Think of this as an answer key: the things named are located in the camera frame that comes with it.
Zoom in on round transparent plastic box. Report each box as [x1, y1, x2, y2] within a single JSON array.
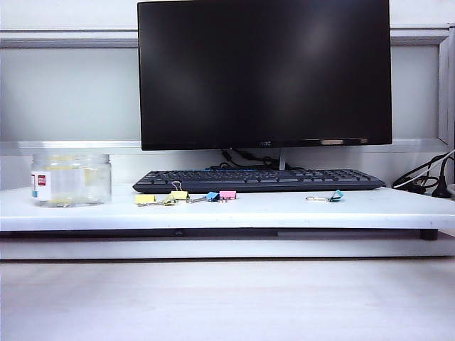
[[30, 153, 113, 208]]

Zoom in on blue binder clip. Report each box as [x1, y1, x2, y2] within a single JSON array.
[[186, 191, 219, 205]]

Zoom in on black computer keyboard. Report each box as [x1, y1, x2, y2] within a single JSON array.
[[132, 168, 387, 195]]

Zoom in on white raised desk board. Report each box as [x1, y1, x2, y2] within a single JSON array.
[[0, 183, 455, 232]]

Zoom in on black computer monitor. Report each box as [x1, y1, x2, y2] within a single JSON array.
[[136, 0, 393, 151]]

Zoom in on teal binder clip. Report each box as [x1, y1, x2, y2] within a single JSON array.
[[305, 189, 346, 203]]

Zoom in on black power plug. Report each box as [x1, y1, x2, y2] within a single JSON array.
[[432, 154, 454, 198]]

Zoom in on black monitor cable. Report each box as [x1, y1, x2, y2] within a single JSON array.
[[220, 148, 281, 168]]

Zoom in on white cable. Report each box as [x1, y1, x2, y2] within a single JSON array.
[[392, 148, 455, 188]]

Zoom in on black looped cable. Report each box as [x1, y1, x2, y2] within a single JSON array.
[[392, 151, 455, 195]]

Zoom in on grey partition frame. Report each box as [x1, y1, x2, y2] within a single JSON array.
[[0, 21, 455, 154]]

